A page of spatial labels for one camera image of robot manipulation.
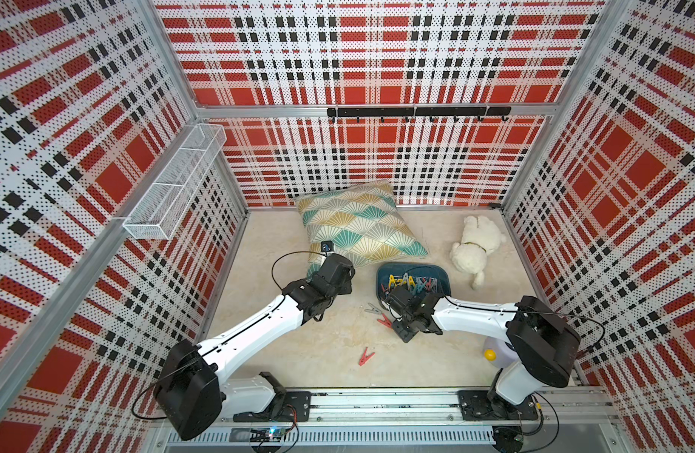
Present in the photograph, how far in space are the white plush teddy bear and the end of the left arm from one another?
0.49 metres

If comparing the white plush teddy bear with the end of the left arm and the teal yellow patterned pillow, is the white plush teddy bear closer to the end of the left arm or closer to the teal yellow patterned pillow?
the teal yellow patterned pillow

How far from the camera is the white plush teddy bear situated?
95 centimetres

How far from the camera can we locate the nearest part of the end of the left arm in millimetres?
566
